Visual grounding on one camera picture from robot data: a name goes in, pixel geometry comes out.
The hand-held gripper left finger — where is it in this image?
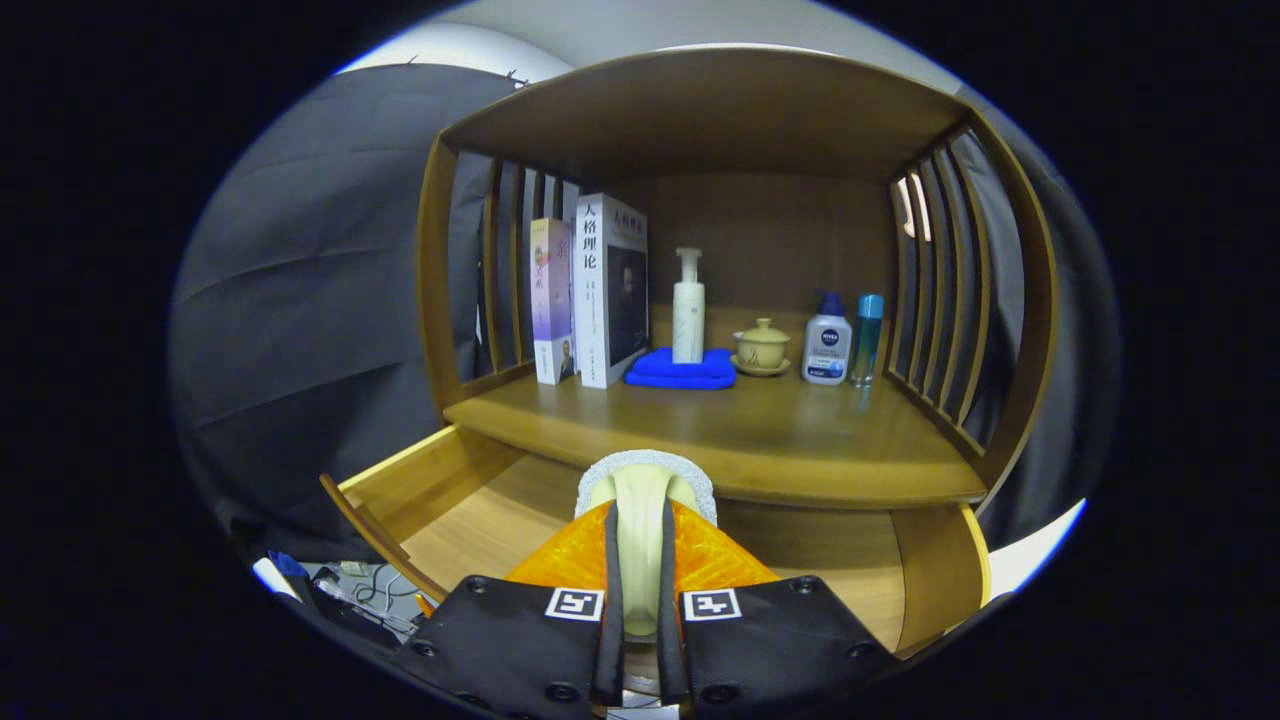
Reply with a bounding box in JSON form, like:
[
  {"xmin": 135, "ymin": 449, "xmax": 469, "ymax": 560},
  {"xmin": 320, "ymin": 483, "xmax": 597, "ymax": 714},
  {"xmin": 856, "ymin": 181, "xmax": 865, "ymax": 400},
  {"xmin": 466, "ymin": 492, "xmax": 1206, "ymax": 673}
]
[{"xmin": 395, "ymin": 500, "xmax": 626, "ymax": 720}]

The black backdrop cloth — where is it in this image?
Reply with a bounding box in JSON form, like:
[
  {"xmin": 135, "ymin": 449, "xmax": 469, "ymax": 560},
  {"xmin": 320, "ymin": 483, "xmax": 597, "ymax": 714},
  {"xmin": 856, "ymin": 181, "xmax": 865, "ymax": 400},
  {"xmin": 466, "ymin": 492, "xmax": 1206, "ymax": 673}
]
[{"xmin": 168, "ymin": 62, "xmax": 1116, "ymax": 566}]

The white book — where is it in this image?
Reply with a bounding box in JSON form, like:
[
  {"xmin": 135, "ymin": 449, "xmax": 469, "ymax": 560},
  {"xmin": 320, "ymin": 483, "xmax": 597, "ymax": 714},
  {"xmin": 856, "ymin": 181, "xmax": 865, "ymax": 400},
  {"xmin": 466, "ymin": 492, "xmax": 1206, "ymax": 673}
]
[{"xmin": 572, "ymin": 193, "xmax": 649, "ymax": 390}]

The teal bottle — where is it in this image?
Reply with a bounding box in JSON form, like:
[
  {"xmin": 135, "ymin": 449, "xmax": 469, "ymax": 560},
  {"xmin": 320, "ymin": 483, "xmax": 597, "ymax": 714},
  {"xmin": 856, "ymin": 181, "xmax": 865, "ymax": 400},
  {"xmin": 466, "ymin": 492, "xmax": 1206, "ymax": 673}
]
[{"xmin": 850, "ymin": 293, "xmax": 886, "ymax": 389}]

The white pump bottle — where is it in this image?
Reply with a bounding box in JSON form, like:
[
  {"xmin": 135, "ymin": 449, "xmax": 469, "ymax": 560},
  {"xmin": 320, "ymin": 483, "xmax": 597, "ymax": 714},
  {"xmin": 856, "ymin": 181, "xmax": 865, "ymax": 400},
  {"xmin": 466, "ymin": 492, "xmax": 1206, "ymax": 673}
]
[{"xmin": 672, "ymin": 247, "xmax": 706, "ymax": 365}]

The white bottle with blue cap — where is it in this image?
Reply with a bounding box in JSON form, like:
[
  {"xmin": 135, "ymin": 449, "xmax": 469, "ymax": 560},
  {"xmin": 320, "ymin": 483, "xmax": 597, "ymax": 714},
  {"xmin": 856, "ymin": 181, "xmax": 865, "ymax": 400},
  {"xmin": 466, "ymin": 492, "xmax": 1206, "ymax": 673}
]
[{"xmin": 801, "ymin": 290, "xmax": 854, "ymax": 387}]

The wooden cabinet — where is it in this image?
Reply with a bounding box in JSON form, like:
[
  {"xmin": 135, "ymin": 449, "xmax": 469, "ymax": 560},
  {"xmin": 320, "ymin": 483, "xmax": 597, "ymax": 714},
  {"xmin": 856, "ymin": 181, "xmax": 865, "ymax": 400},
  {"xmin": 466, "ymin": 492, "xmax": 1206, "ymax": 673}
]
[{"xmin": 415, "ymin": 45, "xmax": 1061, "ymax": 511}]

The blue folded cloth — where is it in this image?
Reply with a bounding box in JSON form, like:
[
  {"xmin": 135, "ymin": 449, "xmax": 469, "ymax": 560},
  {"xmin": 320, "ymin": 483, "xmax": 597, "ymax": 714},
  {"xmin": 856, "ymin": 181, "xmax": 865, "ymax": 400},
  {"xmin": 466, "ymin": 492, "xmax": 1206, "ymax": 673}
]
[{"xmin": 624, "ymin": 347, "xmax": 738, "ymax": 391}]

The beige lidded teacup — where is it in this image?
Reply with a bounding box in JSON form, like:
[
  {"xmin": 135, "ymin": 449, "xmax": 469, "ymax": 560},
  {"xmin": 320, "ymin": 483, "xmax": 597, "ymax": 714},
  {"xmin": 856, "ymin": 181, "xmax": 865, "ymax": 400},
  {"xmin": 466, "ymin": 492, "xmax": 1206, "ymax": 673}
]
[{"xmin": 731, "ymin": 317, "xmax": 792, "ymax": 378}]

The wooden countertop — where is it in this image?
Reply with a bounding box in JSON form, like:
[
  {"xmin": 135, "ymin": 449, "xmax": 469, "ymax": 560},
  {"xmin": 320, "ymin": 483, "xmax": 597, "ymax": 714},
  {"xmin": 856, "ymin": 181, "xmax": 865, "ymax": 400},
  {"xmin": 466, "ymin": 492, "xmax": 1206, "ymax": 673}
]
[{"xmin": 443, "ymin": 370, "xmax": 989, "ymax": 509}]

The purple book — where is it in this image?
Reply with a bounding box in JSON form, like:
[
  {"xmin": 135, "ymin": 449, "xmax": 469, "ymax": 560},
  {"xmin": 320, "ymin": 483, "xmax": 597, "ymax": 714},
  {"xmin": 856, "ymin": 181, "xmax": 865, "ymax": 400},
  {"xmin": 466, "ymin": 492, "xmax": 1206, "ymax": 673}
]
[{"xmin": 530, "ymin": 217, "xmax": 577, "ymax": 386}]

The cream handled cleaning brush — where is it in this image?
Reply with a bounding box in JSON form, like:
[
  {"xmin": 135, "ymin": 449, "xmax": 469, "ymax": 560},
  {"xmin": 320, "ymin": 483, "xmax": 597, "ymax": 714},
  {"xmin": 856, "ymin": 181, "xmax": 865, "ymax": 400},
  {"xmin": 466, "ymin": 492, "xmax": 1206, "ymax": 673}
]
[{"xmin": 575, "ymin": 449, "xmax": 719, "ymax": 641}]

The white sheet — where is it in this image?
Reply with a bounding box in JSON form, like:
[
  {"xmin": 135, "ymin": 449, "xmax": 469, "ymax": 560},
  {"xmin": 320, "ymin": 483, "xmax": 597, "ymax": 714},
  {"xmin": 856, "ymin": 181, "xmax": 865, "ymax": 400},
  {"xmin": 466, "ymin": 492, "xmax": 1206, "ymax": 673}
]
[{"xmin": 985, "ymin": 497, "xmax": 1089, "ymax": 601}]

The black cable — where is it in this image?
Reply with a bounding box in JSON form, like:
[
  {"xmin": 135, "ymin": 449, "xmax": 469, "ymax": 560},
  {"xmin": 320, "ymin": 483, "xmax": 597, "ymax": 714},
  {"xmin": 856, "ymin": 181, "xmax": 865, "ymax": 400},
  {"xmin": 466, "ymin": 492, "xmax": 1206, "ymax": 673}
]
[{"xmin": 340, "ymin": 560, "xmax": 423, "ymax": 626}]

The wooden drawer with black knob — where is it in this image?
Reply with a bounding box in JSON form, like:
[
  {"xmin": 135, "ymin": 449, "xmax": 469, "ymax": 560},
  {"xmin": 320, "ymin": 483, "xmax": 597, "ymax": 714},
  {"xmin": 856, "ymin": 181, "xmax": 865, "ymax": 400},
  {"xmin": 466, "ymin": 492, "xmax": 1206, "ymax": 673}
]
[{"xmin": 320, "ymin": 424, "xmax": 993, "ymax": 661}]

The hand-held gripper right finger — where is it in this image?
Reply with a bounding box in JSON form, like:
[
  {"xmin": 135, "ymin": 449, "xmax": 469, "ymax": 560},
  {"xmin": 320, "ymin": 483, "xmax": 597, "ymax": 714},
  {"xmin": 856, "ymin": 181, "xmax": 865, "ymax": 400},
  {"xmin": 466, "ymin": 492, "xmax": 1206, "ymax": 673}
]
[{"xmin": 655, "ymin": 498, "xmax": 901, "ymax": 720}]

